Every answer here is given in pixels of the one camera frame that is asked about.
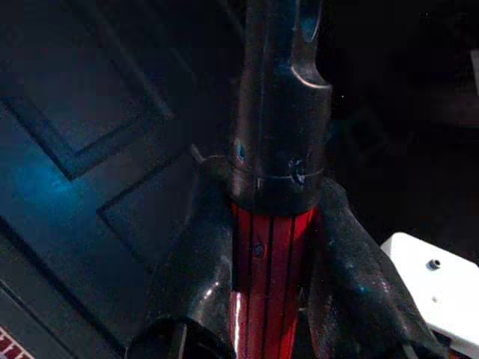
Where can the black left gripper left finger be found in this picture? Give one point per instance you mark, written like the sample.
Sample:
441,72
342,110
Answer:
202,261

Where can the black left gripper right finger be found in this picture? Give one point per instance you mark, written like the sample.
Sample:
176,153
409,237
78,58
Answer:
351,284

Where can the olive dustpan with red pole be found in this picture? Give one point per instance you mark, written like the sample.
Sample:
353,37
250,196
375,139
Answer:
277,131

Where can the dark panelled door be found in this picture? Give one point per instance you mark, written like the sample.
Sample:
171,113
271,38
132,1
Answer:
75,168

